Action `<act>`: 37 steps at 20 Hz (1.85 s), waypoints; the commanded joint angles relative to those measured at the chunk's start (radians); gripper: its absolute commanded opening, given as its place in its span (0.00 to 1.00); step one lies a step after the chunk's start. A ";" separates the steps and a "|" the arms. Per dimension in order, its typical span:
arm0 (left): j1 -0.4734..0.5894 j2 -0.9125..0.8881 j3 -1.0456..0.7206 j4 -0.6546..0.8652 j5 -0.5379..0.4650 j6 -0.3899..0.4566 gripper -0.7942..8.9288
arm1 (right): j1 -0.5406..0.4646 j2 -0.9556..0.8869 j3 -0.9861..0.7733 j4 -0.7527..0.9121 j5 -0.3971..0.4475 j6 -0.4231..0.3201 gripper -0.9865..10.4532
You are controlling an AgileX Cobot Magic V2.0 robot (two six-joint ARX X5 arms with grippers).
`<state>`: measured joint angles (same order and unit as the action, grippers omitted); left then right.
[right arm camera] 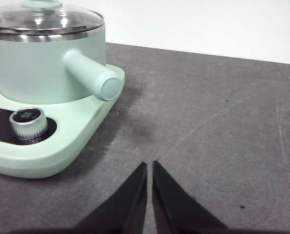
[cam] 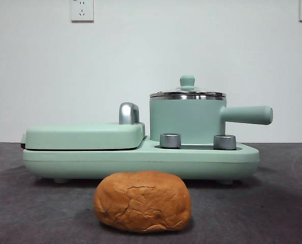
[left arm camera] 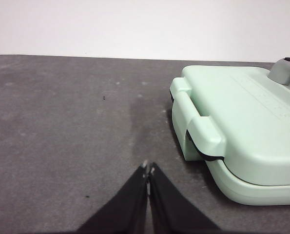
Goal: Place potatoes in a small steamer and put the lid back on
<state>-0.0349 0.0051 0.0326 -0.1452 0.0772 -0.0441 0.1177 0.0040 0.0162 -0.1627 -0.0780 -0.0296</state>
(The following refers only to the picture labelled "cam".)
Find glass lid with green knob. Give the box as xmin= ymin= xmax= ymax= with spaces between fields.
xmin=150 ymin=74 xmax=227 ymax=100

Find brown potato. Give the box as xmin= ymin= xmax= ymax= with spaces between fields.
xmin=93 ymin=170 xmax=191 ymax=232

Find mint green steamer pot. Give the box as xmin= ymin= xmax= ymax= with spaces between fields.
xmin=149 ymin=93 xmax=274 ymax=143

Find silver control knob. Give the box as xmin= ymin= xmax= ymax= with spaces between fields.
xmin=213 ymin=134 xmax=236 ymax=150
xmin=159 ymin=132 xmax=181 ymax=148

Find mint green breakfast machine base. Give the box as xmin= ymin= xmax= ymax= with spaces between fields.
xmin=22 ymin=135 xmax=260 ymax=184

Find mint green griddle cover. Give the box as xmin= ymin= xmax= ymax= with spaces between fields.
xmin=21 ymin=121 xmax=146 ymax=150

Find chrome griddle cover handle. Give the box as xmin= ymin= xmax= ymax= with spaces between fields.
xmin=118 ymin=102 xmax=141 ymax=125

